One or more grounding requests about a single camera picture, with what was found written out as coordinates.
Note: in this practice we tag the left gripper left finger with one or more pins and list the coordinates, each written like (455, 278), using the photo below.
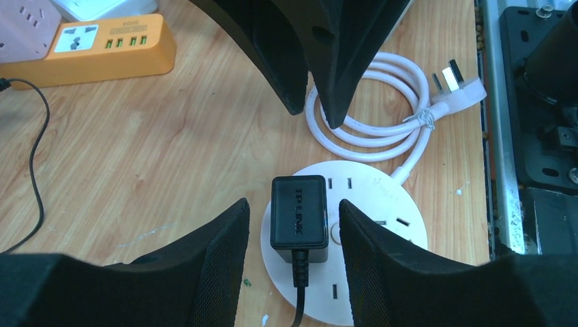
(193, 281)

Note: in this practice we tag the long white power strip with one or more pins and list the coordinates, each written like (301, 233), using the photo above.
(88, 10)

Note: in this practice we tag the black mounting base rail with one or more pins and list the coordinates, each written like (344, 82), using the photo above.
(530, 61)

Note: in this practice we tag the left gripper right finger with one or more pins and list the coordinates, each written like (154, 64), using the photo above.
(393, 282)

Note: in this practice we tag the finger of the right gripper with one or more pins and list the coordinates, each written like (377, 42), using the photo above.
(264, 34)
(335, 43)

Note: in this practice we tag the orange power strip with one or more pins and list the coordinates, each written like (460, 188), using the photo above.
(99, 50)

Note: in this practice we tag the pink cube socket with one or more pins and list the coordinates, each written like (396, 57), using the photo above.
(27, 29)

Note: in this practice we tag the black plug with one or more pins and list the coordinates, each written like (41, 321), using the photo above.
(299, 217)

